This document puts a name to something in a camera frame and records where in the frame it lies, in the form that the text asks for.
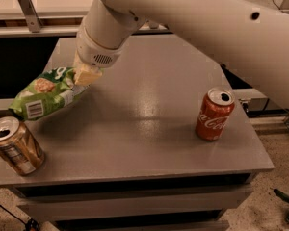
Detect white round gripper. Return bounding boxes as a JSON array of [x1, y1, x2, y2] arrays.
[[73, 24, 122, 86]]

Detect green rice chip bag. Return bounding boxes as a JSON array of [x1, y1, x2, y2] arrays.
[[9, 67, 87, 120]]

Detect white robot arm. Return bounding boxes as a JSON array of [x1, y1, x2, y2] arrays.
[[76, 0, 289, 110]]

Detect gold orange soda can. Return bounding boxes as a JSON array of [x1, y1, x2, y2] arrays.
[[0, 116, 45, 176]]

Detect red Coca-Cola can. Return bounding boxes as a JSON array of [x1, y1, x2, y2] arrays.
[[196, 88, 235, 141]]

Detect grey drawer cabinet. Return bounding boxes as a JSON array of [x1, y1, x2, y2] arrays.
[[10, 172, 258, 231]]

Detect left metal bracket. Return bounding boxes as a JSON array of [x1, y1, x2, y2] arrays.
[[17, 0, 41, 33]]

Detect black cable on floor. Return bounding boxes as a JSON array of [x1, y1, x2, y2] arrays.
[[0, 197, 41, 231]]

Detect black cable on wall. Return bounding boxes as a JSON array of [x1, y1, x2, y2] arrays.
[[247, 98, 271, 117]]

